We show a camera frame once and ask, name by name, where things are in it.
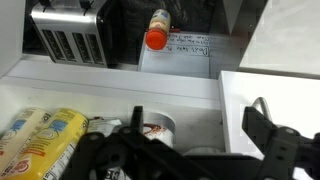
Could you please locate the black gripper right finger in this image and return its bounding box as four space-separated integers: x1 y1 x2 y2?
242 106 320 180

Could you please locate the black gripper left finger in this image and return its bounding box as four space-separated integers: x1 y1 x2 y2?
60 106 200 180

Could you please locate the white sugar canister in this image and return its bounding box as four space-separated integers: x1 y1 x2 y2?
143 112 176 147

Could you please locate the foil bag in cupboard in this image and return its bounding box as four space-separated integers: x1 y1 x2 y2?
87 117 122 136

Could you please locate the beige box in cupboard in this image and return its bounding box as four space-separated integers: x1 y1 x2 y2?
0 108 52 174

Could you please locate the yellow container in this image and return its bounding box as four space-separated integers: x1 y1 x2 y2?
1 108 88 180

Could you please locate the white paper notice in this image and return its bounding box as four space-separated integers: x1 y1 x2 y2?
138 32 211 79

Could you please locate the red lid spice jar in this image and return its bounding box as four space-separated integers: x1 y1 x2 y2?
145 9 171 50

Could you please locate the silver toaster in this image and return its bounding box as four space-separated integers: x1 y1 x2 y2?
31 0 115 68

